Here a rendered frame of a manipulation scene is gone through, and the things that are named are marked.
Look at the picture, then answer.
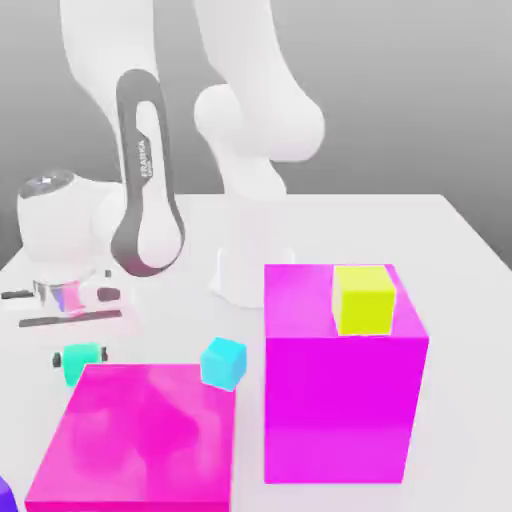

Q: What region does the large pink box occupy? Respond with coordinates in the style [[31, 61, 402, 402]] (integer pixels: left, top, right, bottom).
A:
[[24, 362, 238, 512]]

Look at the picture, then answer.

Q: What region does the small cyan cube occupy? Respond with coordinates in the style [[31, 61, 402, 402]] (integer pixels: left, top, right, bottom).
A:
[[199, 336, 248, 393]]

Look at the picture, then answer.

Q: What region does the small green cube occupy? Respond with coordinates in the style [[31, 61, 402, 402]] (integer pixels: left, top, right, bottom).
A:
[[61, 342, 104, 388]]

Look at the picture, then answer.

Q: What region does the small purple cube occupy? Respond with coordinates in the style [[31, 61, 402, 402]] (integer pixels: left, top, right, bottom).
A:
[[0, 475, 20, 512]]

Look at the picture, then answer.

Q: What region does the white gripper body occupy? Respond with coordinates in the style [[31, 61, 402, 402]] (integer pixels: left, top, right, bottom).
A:
[[15, 306, 140, 350]]

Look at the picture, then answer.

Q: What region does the large magenta box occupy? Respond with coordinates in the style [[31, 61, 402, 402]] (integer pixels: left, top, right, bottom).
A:
[[263, 262, 430, 486]]

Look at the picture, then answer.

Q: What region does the small yellow cube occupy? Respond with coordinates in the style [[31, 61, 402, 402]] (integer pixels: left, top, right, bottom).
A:
[[330, 264, 397, 337]]

